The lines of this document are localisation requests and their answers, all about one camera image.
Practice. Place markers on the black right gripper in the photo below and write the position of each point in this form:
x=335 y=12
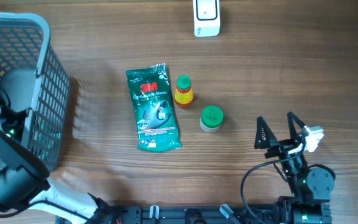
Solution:
x=279 y=146

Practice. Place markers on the green lid white jar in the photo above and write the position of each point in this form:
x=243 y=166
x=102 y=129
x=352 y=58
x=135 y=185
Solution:
x=211 y=118

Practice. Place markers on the red sauce bottle green cap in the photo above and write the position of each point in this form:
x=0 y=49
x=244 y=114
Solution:
x=183 y=95

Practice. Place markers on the green 3M gloves packet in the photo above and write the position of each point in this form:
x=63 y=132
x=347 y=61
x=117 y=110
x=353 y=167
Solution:
x=151 y=95

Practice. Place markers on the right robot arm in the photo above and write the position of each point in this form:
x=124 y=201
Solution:
x=309 y=184

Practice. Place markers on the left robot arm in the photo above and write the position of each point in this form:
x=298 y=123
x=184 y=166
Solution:
x=25 y=182

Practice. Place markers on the white barcode scanner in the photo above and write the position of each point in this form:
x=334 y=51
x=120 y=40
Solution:
x=207 y=19

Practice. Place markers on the grey plastic shopping basket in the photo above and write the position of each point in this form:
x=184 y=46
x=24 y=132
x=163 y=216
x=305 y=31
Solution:
x=32 y=79

